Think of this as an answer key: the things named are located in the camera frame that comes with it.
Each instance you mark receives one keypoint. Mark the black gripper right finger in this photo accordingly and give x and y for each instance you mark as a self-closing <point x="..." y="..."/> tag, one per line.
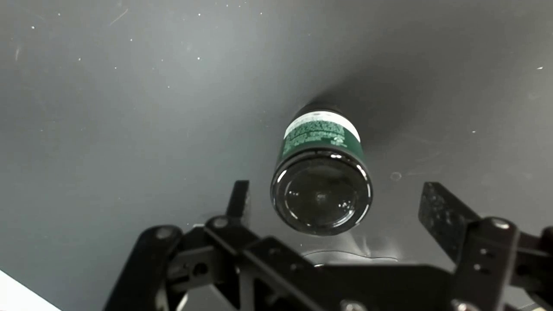
<point x="486" y="260"/>

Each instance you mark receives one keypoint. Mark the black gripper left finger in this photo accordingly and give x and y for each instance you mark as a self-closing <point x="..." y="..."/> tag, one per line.
<point x="230" y="253"/>

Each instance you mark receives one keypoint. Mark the green label dark bottle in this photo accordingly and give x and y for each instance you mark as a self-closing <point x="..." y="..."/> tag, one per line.
<point x="320" y="184"/>

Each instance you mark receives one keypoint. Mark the white Robotiq cardboard box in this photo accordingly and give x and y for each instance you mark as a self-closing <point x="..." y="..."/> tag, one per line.
<point x="14" y="296"/>

